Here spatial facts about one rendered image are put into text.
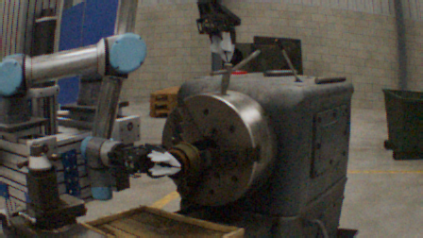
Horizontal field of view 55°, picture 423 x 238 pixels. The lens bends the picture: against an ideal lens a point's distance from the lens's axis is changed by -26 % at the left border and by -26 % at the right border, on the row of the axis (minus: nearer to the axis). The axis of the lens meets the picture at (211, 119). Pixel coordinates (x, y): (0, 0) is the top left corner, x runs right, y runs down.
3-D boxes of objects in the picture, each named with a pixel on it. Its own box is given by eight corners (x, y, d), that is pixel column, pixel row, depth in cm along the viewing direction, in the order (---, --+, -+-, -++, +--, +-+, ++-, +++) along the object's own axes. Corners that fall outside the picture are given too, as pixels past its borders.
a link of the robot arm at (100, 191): (110, 192, 155) (108, 159, 154) (115, 202, 145) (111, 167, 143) (90, 192, 153) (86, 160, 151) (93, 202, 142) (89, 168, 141)
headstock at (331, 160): (261, 163, 222) (262, 71, 216) (352, 173, 195) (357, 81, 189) (171, 196, 174) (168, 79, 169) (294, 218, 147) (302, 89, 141)
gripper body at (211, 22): (198, 36, 152) (191, 3, 152) (215, 37, 159) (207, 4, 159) (219, 30, 147) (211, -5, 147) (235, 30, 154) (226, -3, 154)
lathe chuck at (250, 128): (175, 179, 164) (187, 80, 156) (259, 212, 147) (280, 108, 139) (156, 185, 156) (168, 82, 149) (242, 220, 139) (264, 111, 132)
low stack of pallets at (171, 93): (172, 108, 1058) (172, 86, 1052) (213, 110, 1034) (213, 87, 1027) (147, 117, 940) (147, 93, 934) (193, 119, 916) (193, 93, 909)
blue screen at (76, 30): (43, 115, 968) (47, 11, 932) (72, 112, 1009) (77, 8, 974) (95, 155, 622) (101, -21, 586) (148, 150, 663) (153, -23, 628)
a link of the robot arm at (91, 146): (96, 160, 152) (94, 132, 151) (118, 166, 146) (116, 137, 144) (79, 163, 146) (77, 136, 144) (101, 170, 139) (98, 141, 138)
